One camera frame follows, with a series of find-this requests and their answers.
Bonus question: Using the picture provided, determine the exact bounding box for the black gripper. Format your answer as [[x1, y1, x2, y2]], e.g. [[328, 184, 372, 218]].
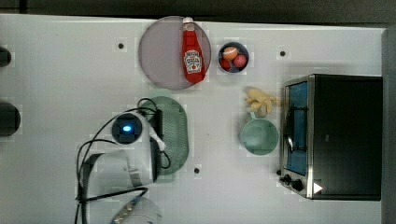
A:
[[149, 110, 163, 180]]

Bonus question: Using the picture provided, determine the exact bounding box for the light green strainer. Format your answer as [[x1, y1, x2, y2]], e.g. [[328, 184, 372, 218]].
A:
[[137, 94, 190, 184]]

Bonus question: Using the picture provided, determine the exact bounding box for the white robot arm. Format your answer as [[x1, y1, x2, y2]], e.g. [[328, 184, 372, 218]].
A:
[[77, 108, 165, 224]]

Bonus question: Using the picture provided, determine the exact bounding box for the red ketchup bottle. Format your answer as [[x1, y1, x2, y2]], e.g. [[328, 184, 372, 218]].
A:
[[181, 17, 205, 84]]

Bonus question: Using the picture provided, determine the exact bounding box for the grey round plate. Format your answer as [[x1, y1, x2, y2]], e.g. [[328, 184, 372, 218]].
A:
[[138, 16, 193, 91]]

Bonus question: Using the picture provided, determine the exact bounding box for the light green mug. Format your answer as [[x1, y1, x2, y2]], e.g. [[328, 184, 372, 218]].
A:
[[239, 111, 279, 156]]

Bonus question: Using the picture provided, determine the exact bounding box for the small red toy fruit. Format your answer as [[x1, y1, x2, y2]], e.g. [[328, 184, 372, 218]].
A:
[[219, 59, 231, 71]]

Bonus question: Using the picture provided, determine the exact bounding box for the orange toy fruit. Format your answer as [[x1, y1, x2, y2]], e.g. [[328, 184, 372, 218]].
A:
[[222, 47, 238, 61]]

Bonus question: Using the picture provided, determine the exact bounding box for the blue bowl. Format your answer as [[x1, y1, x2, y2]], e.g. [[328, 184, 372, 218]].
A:
[[218, 42, 249, 74]]

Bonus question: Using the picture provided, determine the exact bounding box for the black frying pan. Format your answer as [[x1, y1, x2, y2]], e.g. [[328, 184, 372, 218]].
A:
[[0, 103, 21, 137]]

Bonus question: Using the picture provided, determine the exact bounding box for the black pot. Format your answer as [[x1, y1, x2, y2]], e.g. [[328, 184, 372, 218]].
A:
[[0, 47, 12, 67]]

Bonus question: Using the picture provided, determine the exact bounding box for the black toaster oven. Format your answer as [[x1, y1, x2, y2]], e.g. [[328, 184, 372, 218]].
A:
[[276, 74, 383, 201]]

